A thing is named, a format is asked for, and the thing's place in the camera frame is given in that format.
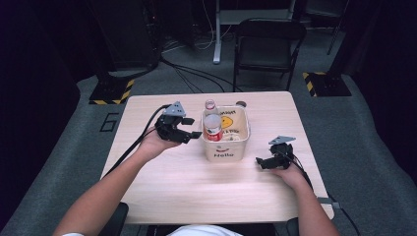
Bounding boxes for person's left hand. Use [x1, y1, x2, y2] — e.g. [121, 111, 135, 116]
[137, 127, 182, 162]

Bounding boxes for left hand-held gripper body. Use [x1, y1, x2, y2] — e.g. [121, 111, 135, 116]
[154, 100, 192, 145]

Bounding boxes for white floor cables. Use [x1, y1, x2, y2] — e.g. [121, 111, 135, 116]
[162, 0, 234, 53]

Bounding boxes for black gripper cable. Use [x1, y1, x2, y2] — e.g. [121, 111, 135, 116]
[100, 103, 172, 180]
[284, 151, 362, 236]

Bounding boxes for black stand with striped base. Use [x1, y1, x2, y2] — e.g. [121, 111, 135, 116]
[301, 0, 353, 98]
[88, 0, 162, 106]

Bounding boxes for dark curtain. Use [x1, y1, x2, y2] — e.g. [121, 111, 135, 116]
[0, 0, 82, 227]
[343, 0, 417, 186]

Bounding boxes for black seat armrest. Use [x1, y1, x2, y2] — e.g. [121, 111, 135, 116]
[285, 216, 301, 236]
[97, 202, 130, 236]

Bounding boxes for clear plastic bottle red label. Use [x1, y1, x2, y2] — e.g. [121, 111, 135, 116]
[202, 98, 225, 143]

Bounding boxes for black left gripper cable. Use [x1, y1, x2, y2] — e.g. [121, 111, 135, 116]
[100, 103, 172, 180]

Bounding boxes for cream printed storage basket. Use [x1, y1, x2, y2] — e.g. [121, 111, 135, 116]
[200, 104, 252, 163]

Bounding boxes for black floor cables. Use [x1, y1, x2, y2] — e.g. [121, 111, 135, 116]
[159, 56, 244, 94]

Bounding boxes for person's right hand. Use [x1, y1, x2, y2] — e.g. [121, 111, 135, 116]
[272, 161, 310, 192]

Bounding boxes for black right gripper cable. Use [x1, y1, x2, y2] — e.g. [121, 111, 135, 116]
[284, 151, 362, 236]

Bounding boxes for white desk frame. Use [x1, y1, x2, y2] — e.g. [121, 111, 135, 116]
[212, 0, 297, 65]

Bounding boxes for black folding chair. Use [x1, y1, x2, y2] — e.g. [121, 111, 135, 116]
[232, 17, 308, 93]

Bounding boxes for person's white clothing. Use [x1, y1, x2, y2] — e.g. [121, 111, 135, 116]
[166, 224, 244, 236]

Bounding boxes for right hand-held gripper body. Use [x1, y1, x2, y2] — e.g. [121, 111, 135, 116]
[268, 135, 297, 170]

